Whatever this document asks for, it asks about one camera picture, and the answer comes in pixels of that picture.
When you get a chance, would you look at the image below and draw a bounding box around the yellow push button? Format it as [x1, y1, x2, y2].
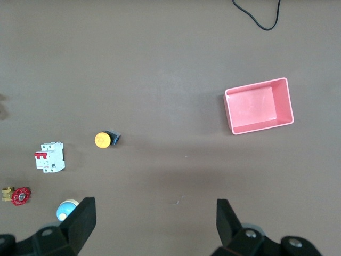
[94, 129, 121, 149]

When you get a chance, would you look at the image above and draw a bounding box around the pink plastic bin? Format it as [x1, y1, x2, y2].
[223, 77, 295, 135]

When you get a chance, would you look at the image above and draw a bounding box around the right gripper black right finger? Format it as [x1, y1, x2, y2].
[209, 198, 323, 256]

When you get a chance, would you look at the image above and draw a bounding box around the black looped cable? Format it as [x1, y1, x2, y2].
[232, 0, 282, 31]

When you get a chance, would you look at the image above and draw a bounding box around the blue call bell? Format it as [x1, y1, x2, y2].
[55, 198, 80, 222]

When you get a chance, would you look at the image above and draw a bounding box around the white circuit breaker red switch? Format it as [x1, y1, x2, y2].
[34, 141, 66, 173]

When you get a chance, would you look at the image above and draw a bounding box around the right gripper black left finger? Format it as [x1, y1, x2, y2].
[0, 196, 97, 256]

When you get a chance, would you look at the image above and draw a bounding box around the brass valve red handle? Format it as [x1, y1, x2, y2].
[1, 186, 32, 207]

